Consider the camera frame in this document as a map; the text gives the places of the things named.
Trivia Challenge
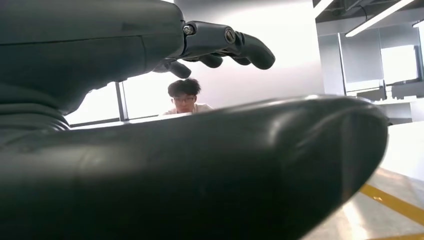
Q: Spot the ceiling light strip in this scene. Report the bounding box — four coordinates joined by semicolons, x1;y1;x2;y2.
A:
312;0;335;17
345;0;416;38

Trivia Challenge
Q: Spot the person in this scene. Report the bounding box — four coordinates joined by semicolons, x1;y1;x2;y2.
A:
162;77;215;116

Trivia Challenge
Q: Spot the black window frame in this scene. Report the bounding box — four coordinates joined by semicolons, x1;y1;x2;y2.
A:
67;81;160;128

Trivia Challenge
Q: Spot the yellow table tape square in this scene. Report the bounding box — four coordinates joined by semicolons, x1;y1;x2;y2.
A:
359;183;424;240

